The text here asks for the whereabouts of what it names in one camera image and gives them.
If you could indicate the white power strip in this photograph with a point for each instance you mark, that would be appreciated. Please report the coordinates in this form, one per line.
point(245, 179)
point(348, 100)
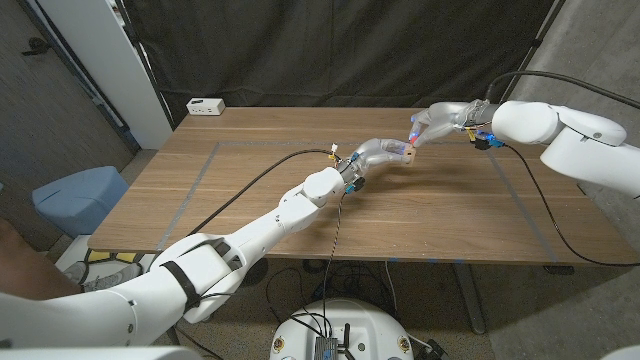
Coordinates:
point(205, 106)

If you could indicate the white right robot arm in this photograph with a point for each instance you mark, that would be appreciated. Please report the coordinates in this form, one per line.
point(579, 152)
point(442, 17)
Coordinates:
point(575, 145)

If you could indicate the grey table leg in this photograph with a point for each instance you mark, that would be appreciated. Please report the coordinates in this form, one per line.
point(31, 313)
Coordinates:
point(470, 300)

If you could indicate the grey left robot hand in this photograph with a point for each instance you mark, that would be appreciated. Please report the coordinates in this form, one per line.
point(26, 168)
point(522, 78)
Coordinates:
point(375, 152)

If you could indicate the grey electronics module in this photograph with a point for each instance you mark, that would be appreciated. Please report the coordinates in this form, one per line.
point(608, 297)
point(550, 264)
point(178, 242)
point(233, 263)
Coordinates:
point(326, 348)

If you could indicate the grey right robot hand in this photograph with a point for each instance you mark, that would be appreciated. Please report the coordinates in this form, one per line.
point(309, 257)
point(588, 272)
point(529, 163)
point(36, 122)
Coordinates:
point(445, 117)

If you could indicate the black curtain backdrop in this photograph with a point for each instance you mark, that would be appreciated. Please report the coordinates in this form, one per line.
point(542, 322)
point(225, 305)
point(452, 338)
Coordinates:
point(340, 50)

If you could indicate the white cabinet panel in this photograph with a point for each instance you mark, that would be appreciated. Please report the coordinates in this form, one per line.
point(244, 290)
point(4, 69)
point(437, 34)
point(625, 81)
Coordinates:
point(110, 65)

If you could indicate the blue padded stool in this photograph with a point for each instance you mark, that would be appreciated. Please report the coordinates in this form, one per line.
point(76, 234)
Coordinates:
point(80, 197)

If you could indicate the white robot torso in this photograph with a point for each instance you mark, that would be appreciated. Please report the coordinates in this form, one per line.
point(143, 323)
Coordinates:
point(365, 325)

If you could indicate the small wooden block with holes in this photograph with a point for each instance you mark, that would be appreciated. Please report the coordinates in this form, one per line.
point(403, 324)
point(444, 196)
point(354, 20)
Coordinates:
point(410, 156)

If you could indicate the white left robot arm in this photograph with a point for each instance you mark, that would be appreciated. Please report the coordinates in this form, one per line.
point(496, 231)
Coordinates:
point(200, 270)

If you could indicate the black round floor fan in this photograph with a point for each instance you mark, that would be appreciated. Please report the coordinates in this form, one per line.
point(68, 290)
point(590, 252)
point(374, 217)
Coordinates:
point(257, 272)

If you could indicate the black backdrop stand pole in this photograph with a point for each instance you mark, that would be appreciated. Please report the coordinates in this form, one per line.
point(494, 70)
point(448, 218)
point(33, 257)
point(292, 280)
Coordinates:
point(147, 70)
point(532, 47)

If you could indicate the person's bare leg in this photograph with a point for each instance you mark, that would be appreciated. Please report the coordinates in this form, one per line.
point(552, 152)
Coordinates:
point(25, 275)

